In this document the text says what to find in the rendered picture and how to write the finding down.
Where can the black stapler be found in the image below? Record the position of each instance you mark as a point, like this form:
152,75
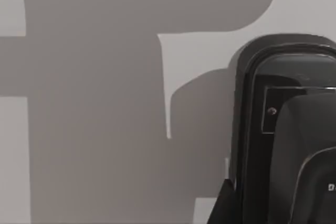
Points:
283,140

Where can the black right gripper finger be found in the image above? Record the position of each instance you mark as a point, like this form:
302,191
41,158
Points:
224,208

